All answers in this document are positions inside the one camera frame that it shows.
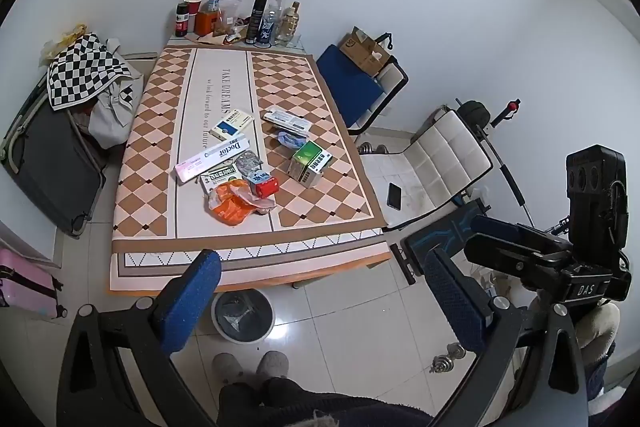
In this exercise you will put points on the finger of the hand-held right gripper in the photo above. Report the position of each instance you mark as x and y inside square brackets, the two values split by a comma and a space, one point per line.
[510, 229]
[505, 257]

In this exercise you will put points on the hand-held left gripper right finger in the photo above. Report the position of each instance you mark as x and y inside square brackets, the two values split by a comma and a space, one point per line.
[457, 302]

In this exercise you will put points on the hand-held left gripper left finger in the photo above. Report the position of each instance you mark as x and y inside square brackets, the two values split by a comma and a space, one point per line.
[192, 302]

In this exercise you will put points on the grey trash bin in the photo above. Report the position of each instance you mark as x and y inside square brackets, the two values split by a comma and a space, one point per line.
[242, 314]

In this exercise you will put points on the long white pink box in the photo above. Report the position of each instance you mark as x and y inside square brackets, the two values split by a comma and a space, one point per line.
[210, 158]

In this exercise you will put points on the cream and blue medicine box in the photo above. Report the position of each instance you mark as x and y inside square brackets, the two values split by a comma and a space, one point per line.
[230, 125]

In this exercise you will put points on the chrome dumbbell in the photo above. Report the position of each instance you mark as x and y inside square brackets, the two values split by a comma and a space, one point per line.
[372, 148]
[449, 357]

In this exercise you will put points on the black bench with blue lines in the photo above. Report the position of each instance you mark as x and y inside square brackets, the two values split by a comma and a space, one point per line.
[450, 232]

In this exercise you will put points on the grey slipper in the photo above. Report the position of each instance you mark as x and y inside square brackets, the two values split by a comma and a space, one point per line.
[272, 362]
[227, 364]

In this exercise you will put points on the white padded lounge chair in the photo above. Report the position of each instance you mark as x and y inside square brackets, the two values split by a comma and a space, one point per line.
[445, 157]

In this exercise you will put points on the orange plastic bag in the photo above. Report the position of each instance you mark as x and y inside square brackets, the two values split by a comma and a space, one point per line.
[232, 207]

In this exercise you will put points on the black phone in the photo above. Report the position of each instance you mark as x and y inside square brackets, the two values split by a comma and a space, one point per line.
[394, 195]

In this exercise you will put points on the black exercise machine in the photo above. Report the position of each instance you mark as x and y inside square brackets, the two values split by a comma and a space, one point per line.
[477, 112]

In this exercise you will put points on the green white medicine box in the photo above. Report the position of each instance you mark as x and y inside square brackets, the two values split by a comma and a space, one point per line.
[217, 178]

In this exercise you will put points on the small red box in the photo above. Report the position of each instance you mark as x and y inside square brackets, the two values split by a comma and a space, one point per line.
[266, 188]

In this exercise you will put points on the blue white small packet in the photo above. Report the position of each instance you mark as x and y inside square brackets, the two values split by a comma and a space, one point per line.
[256, 177]

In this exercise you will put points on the person's dark pants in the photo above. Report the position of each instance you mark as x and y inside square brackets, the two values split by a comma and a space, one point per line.
[310, 404]

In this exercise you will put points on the pink suitcase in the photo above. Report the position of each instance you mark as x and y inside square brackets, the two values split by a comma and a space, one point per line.
[25, 282]

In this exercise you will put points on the diamond patterned tablecloth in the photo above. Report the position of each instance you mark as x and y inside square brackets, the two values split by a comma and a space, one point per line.
[165, 117]

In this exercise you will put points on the crumpled blue wrapper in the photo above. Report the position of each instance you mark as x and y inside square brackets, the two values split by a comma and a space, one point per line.
[291, 140]

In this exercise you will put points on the grey suitcase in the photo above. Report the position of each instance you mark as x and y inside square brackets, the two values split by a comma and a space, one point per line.
[50, 162]

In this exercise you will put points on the white cloth bag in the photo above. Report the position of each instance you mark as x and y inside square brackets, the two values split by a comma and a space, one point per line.
[112, 117]

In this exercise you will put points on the flat white blue box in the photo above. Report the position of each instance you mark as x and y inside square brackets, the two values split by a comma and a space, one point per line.
[287, 119]

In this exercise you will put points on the blue chair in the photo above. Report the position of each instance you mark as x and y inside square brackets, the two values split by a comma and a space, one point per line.
[350, 87]

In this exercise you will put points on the cardboard box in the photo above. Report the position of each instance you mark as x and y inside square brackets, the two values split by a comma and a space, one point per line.
[364, 51]

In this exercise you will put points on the black white checkered cloth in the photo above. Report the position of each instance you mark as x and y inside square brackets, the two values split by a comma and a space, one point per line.
[85, 67]

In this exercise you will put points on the cola bottle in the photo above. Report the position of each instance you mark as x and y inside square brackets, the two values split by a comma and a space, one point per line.
[181, 19]

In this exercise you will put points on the clear plastic bag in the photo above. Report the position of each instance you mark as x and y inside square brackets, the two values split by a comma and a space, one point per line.
[229, 14]

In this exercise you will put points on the black spray can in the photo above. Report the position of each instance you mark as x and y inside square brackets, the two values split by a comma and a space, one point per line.
[257, 19]

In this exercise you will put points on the red cup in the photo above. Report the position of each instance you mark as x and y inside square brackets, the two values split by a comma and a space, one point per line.
[193, 9]

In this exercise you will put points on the yellow plastic bag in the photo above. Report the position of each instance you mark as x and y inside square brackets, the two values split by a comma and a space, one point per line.
[65, 38]

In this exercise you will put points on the glass bottle with gold label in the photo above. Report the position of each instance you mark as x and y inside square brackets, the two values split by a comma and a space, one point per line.
[291, 24]

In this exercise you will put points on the tall clear glass bottle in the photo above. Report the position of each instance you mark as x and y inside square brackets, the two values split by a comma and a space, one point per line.
[280, 14]

